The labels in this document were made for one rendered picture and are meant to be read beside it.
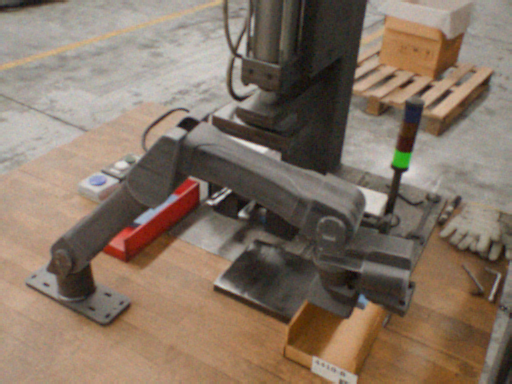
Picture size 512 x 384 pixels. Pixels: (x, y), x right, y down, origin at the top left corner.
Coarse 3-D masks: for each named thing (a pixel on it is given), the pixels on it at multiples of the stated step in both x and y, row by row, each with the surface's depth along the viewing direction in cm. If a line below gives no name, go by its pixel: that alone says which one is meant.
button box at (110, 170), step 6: (180, 108) 165; (168, 114) 160; (156, 120) 155; (150, 126) 152; (144, 132) 148; (144, 138) 145; (144, 144) 143; (144, 150) 141; (126, 156) 133; (138, 156) 133; (114, 162) 130; (108, 168) 128; (114, 168) 127; (126, 168) 128; (108, 174) 126; (114, 174) 126; (120, 174) 126; (120, 180) 125
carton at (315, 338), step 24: (312, 312) 95; (360, 312) 97; (384, 312) 92; (288, 336) 85; (312, 336) 91; (336, 336) 92; (360, 336) 92; (312, 360) 85; (336, 360) 88; (360, 360) 84
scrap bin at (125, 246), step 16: (176, 192) 125; (192, 192) 118; (176, 208) 114; (192, 208) 120; (144, 224) 106; (160, 224) 111; (128, 240) 102; (144, 240) 107; (112, 256) 106; (128, 256) 104
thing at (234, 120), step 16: (304, 80) 118; (320, 80) 115; (256, 96) 106; (272, 96) 102; (288, 96) 110; (304, 96) 110; (224, 112) 109; (240, 112) 102; (256, 112) 100; (272, 112) 100; (288, 112) 105; (224, 128) 107; (240, 128) 105; (256, 128) 104; (272, 128) 100; (288, 128) 104; (304, 128) 106; (256, 144) 105; (272, 144) 103; (288, 144) 101
